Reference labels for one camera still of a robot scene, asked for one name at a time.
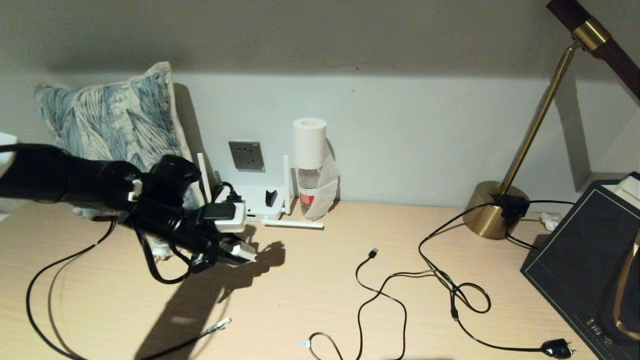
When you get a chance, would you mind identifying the white round plug adapter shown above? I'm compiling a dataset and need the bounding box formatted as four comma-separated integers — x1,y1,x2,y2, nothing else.
149,235,176,261

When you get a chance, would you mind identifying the white router with antennas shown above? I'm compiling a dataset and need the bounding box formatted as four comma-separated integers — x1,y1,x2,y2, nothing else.
197,152,325,230

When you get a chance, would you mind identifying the white box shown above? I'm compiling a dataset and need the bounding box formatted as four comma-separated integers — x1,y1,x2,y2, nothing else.
600,175,640,203

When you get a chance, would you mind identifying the black ethernet cable clear plug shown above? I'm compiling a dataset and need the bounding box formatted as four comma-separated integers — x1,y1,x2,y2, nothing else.
26,220,233,360

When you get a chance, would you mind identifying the brass desk lamp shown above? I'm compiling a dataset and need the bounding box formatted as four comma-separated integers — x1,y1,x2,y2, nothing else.
462,0,640,241

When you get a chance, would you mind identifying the black robot camera cable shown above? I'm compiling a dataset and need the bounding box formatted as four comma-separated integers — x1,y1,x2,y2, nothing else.
134,181,236,286

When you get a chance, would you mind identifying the black box gold trim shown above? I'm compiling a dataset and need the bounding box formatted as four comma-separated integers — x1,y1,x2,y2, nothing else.
520,172,640,360

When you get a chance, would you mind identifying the black lamp power cord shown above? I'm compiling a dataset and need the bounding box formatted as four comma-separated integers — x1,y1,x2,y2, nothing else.
419,200,575,360

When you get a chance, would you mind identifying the grey metal wall socket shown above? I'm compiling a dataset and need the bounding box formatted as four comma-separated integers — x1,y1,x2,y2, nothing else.
229,141,266,173

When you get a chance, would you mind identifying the black power adapter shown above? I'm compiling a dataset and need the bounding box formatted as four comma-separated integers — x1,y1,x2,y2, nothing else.
490,194,530,221

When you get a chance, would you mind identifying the black USB cable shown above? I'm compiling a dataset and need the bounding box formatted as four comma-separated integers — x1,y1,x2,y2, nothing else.
355,248,451,360

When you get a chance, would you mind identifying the blue leaf print pillow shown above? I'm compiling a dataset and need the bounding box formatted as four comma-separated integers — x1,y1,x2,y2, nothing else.
34,61,203,221

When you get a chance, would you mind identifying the brown leather bag handle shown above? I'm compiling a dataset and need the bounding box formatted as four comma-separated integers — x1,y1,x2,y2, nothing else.
612,227,640,342

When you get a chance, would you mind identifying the black cable white connector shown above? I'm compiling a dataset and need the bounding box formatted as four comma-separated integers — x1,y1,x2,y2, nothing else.
300,331,346,360

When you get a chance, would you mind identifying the white toilet paper roll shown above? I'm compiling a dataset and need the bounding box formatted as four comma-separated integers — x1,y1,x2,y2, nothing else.
293,118,341,221

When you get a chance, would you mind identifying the white power adapter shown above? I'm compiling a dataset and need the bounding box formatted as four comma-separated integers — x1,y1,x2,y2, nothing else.
222,237,257,264

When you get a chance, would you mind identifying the clear bottle red label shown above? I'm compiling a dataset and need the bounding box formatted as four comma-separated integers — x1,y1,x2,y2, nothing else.
297,167,323,219

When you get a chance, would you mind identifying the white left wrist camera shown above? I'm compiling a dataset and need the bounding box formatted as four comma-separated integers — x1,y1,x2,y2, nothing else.
202,201,247,234

